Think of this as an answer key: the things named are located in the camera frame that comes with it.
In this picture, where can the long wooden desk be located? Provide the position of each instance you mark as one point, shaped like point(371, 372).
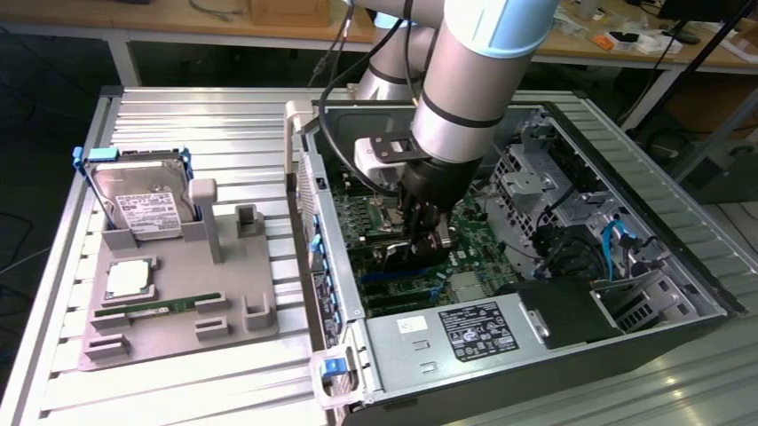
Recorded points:
point(178, 22)

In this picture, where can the black monitor stand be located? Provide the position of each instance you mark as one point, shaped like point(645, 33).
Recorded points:
point(681, 33)

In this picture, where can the CPU socket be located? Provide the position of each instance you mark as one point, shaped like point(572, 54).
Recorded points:
point(385, 217)

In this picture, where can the black slanted stand pole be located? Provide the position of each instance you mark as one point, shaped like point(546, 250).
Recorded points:
point(690, 68)

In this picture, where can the open black PC case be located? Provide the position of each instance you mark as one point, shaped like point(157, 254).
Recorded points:
point(593, 355)

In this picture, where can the green RAM stick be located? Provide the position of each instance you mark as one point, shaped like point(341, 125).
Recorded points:
point(171, 305)

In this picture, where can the silver CPU chip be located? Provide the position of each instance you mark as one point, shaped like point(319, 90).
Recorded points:
point(130, 279)

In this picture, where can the grey parts rack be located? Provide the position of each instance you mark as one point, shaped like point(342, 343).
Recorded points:
point(190, 284)

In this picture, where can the blue expansion slot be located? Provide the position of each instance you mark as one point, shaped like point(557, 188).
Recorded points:
point(379, 277)

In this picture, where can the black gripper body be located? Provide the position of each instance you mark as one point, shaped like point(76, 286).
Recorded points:
point(441, 182)

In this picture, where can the dark grey cabinet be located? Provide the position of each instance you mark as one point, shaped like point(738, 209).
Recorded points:
point(725, 173)

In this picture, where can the orange and white box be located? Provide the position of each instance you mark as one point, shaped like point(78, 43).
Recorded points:
point(618, 42)

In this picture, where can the blue case latch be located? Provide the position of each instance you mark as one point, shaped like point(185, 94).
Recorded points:
point(333, 367)

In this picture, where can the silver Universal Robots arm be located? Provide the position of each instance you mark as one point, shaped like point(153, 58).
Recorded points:
point(474, 71)

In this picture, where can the silver hard disk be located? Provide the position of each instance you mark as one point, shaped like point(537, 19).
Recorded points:
point(139, 199)

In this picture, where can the silver metal disk bay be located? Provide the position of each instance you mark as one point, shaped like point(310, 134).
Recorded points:
point(528, 186)

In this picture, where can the brown cardboard box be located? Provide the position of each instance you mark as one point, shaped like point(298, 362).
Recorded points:
point(287, 11)

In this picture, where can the grey power supply unit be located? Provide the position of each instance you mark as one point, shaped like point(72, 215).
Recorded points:
point(414, 350)

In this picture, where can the black graphics card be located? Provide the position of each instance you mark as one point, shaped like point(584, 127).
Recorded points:
point(397, 259)

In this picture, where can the green motherboard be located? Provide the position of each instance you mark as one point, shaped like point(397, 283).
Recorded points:
point(474, 257)

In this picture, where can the blue disk caddy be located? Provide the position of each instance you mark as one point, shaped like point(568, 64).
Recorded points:
point(80, 162)

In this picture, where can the silver chipset heatsink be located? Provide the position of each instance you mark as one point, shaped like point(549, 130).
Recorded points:
point(470, 286)

